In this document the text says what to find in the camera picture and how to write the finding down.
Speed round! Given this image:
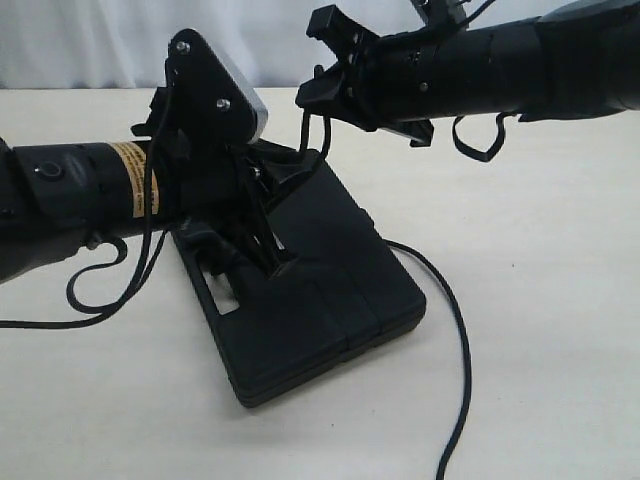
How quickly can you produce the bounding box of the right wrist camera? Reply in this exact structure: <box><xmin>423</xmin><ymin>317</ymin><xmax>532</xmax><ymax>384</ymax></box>
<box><xmin>410</xmin><ymin>0</ymin><xmax>467</xmax><ymax>27</ymax></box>

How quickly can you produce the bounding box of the black cord with frayed knot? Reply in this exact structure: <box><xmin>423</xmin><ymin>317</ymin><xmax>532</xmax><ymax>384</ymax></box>
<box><xmin>298</xmin><ymin>110</ymin><xmax>474</xmax><ymax>480</ymax></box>

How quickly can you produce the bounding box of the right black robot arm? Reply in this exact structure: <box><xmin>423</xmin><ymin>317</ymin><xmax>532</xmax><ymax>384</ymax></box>
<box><xmin>296</xmin><ymin>1</ymin><xmax>639</xmax><ymax>147</ymax></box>

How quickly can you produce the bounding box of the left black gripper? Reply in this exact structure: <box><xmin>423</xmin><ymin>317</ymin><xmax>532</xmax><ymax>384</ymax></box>
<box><xmin>131</xmin><ymin>87</ymin><xmax>324</xmax><ymax>279</ymax></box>

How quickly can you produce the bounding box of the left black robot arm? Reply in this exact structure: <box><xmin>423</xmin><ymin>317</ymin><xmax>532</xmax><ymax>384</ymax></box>
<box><xmin>1</xmin><ymin>86</ymin><xmax>326</xmax><ymax>281</ymax></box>

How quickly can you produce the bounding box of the black plastic carrying case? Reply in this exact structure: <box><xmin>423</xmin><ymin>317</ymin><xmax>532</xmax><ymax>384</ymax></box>
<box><xmin>172</xmin><ymin>159</ymin><xmax>426</xmax><ymax>408</ymax></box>

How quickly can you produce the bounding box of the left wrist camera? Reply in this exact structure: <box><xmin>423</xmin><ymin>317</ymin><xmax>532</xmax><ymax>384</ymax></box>
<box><xmin>168</xmin><ymin>28</ymin><xmax>268</xmax><ymax>145</ymax></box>

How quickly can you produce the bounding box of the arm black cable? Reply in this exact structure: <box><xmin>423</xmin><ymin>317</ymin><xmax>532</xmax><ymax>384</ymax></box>
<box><xmin>0</xmin><ymin>54</ymin><xmax>181</xmax><ymax>330</ymax></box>
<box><xmin>452</xmin><ymin>0</ymin><xmax>506</xmax><ymax>163</ymax></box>

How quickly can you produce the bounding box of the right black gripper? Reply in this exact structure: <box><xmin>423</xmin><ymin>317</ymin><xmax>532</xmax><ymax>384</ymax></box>
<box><xmin>295</xmin><ymin>6</ymin><xmax>448</xmax><ymax>148</ymax></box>

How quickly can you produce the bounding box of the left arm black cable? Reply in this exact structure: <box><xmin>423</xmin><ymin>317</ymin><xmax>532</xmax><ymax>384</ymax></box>
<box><xmin>0</xmin><ymin>54</ymin><xmax>181</xmax><ymax>330</ymax></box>

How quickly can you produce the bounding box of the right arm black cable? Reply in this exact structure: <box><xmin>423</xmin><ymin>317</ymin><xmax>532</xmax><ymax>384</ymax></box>
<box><xmin>452</xmin><ymin>0</ymin><xmax>506</xmax><ymax>163</ymax></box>

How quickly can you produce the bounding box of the white backdrop curtain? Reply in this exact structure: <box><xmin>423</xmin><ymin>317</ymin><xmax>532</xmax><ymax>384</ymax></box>
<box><xmin>0</xmin><ymin>0</ymin><xmax>640</xmax><ymax>92</ymax></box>

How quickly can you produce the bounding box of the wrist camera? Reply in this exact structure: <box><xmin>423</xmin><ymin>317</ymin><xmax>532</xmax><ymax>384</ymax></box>
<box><xmin>410</xmin><ymin>0</ymin><xmax>467</xmax><ymax>27</ymax></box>
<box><xmin>168</xmin><ymin>28</ymin><xmax>268</xmax><ymax>145</ymax></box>

